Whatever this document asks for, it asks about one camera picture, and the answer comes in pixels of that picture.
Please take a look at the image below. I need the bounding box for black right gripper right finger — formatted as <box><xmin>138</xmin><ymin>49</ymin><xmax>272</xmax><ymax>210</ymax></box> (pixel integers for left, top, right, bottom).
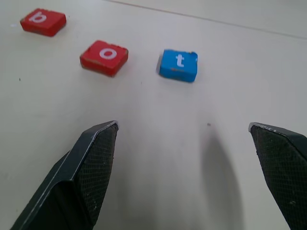
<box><xmin>248</xmin><ymin>122</ymin><xmax>307</xmax><ymax>230</ymax></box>

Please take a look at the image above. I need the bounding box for red letter b tile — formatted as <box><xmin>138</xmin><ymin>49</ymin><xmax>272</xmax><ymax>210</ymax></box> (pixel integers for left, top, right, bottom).
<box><xmin>20</xmin><ymin>8</ymin><xmax>67</xmax><ymax>37</ymax></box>

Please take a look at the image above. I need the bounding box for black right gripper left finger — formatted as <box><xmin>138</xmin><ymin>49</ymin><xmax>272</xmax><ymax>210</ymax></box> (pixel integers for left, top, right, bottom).
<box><xmin>10</xmin><ymin>120</ymin><xmax>119</xmax><ymax>230</ymax></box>

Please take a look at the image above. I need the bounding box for blue letter t tile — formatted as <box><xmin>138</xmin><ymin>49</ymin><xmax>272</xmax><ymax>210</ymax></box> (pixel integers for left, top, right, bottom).
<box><xmin>158</xmin><ymin>49</ymin><xmax>199</xmax><ymax>83</ymax></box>

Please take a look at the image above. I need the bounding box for red letter o tile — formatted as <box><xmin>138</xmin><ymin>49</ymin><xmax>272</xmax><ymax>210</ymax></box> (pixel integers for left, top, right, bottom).
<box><xmin>79</xmin><ymin>40</ymin><xmax>129</xmax><ymax>77</ymax></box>

